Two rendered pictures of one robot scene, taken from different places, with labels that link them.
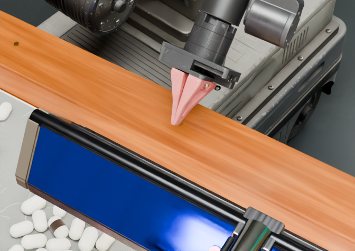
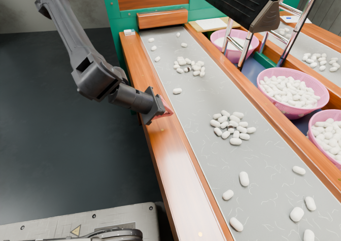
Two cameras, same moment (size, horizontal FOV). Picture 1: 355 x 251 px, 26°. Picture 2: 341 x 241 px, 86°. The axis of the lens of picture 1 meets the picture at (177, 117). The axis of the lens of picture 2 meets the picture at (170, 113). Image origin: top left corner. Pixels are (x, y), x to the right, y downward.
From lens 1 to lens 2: 1.05 m
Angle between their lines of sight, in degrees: 74
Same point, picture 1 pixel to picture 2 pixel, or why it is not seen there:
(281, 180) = not seen: hidden behind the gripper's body
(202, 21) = (140, 95)
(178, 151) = (172, 121)
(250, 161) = not seen: hidden behind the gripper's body
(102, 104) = (183, 158)
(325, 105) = not seen: outside the picture
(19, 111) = (218, 192)
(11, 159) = (235, 169)
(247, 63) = (69, 218)
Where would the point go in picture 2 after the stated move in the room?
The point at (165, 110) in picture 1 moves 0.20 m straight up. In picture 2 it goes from (162, 138) to (159, 88)
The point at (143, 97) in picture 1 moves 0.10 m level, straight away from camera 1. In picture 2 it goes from (164, 148) to (141, 174)
